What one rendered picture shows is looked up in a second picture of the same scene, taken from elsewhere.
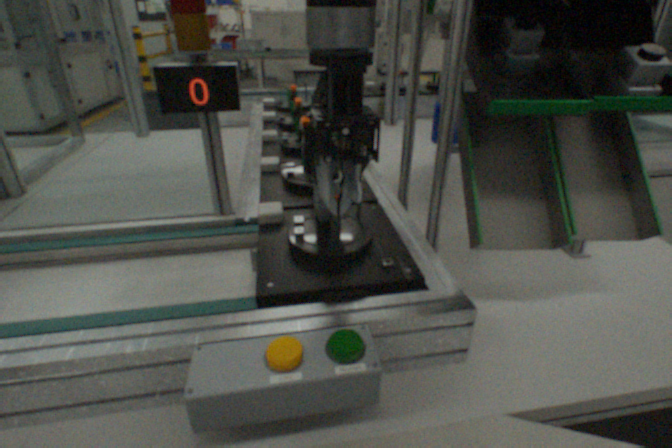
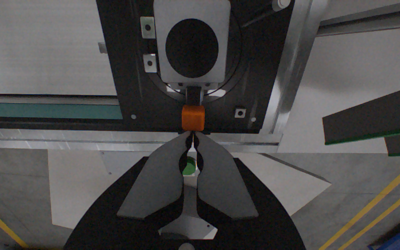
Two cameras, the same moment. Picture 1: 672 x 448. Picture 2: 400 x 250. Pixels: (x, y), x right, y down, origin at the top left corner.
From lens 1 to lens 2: 0.54 m
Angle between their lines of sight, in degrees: 92
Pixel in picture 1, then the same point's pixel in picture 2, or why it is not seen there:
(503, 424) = (251, 155)
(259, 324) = (134, 138)
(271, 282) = (134, 113)
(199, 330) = (96, 137)
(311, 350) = not seen: hidden behind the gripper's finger
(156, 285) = (29, 49)
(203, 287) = (75, 60)
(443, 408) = not seen: hidden behind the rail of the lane
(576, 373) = (302, 142)
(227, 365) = (123, 164)
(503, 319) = (303, 105)
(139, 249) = not seen: outside the picture
